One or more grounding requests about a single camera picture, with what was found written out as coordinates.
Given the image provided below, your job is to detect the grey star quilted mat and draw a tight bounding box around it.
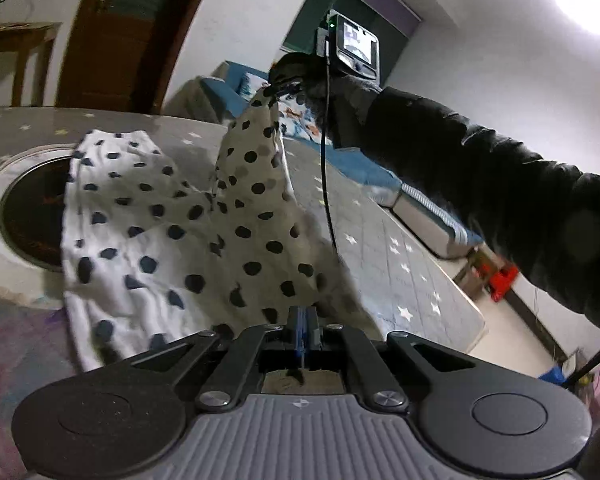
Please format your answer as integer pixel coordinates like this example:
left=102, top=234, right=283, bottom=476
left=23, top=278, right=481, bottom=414
left=0, top=105, right=488, bottom=361

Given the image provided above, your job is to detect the dark window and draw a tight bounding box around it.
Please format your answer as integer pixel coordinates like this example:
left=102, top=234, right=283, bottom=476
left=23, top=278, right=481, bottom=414
left=282, top=0, right=423, bottom=91

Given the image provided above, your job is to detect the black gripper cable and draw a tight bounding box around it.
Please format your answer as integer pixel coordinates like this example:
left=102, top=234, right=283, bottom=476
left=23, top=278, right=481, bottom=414
left=319, top=30, right=339, bottom=256

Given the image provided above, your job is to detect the red box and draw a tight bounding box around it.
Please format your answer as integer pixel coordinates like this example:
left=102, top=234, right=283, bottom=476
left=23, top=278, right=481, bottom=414
left=490, top=265, right=520, bottom=303

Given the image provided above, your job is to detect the white polka dot garment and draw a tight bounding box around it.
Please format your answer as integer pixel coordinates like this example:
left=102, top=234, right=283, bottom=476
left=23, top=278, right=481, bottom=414
left=60, top=87, right=381, bottom=373

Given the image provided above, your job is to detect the round black induction cooktop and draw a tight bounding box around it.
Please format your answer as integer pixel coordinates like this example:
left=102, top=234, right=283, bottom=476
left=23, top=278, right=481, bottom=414
left=0, top=142, right=83, bottom=311

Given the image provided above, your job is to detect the wooden side table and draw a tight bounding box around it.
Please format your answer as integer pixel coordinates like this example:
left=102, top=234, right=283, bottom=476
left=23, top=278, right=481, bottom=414
left=0, top=21, right=63, bottom=108

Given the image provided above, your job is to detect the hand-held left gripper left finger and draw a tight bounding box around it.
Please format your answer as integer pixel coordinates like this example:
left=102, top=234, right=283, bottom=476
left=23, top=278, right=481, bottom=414
left=122, top=307, right=306, bottom=409

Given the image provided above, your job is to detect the blue sofa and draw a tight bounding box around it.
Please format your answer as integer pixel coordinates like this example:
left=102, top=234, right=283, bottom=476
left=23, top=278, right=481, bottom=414
left=165, top=60, right=486, bottom=261

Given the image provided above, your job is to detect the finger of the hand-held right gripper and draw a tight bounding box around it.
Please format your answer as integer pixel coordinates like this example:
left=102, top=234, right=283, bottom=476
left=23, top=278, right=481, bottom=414
left=266, top=77, right=306, bottom=96

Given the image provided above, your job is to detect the butterfly print cushion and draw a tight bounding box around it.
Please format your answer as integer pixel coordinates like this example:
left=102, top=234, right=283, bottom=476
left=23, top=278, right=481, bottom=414
left=237, top=72, right=331, bottom=143

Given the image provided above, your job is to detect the wooden door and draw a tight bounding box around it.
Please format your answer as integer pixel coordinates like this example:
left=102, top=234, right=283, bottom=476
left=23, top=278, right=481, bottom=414
left=55, top=0, right=221, bottom=116

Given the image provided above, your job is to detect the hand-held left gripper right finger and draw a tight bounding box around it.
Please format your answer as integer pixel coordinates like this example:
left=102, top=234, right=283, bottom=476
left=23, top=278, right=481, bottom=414
left=305, top=307, right=476, bottom=409

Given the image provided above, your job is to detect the person's right forearm black sleeve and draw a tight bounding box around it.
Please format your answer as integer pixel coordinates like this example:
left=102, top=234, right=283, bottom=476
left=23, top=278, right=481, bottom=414
left=325, top=75, right=600, bottom=336

